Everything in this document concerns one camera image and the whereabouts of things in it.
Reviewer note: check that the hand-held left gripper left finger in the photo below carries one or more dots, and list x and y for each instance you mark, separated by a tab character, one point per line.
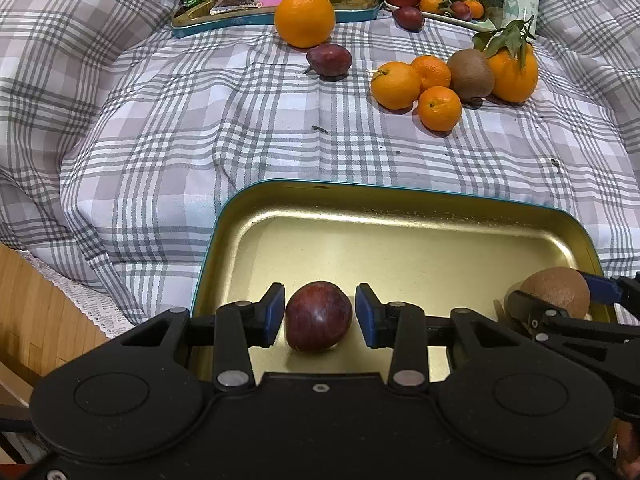
274	317

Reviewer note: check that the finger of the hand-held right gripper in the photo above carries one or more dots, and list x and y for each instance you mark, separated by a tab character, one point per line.
530	310
600	287

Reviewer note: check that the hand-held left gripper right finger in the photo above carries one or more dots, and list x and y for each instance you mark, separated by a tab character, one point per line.
365	320

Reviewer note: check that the brown kiwi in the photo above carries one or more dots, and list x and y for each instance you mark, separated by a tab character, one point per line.
470	75
555	287

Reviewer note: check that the dark red plum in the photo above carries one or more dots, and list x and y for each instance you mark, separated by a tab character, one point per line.
460	10
328	60
408	18
318	316

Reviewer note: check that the gold tin tray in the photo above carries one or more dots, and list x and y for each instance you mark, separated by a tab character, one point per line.
400	250

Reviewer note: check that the large orange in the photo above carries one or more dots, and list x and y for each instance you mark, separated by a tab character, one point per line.
305	17

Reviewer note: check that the white lace cloth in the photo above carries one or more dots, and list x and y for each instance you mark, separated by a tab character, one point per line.
85	300

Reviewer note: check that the grey plaid blanket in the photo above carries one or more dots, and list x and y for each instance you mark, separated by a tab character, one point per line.
200	125

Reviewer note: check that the orange with green leaves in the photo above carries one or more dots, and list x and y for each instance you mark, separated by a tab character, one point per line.
515	80

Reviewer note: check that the mandarin with stem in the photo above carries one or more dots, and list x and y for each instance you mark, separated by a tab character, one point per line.
395	86

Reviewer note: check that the light green plate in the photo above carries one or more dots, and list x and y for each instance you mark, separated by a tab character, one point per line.
477	24

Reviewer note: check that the teal tin tray with snacks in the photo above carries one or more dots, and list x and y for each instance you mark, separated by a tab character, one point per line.
250	21

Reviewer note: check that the mandarin with leaves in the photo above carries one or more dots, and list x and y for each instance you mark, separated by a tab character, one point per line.
430	4

